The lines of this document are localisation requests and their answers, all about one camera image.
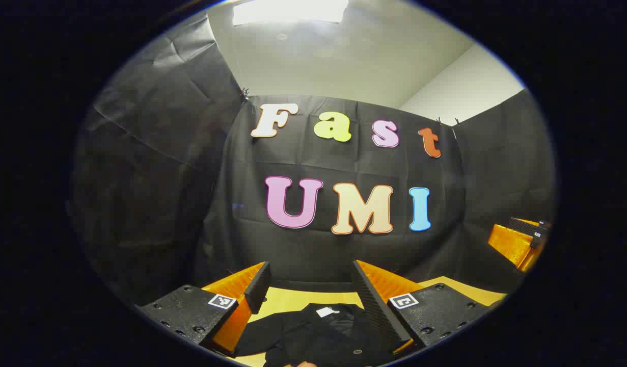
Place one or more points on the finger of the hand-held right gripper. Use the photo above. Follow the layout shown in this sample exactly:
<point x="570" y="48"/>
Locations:
<point x="512" y="244"/>

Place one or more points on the black backdrop cloth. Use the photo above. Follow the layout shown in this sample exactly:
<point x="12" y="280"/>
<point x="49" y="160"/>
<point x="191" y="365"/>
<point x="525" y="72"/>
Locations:
<point x="155" y="178"/>

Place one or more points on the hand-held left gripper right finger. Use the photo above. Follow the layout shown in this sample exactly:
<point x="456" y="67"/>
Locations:
<point x="370" y="295"/>

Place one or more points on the black jacket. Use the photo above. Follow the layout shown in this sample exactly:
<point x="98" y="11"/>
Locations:
<point x="318" y="331"/>

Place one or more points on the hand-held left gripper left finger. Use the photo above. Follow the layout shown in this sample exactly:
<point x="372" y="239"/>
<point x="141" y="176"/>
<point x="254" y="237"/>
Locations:
<point x="259" y="285"/>

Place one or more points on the ceiling light panel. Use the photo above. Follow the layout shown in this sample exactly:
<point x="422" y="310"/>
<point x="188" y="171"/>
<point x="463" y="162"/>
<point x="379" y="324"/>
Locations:
<point x="290" y="10"/>

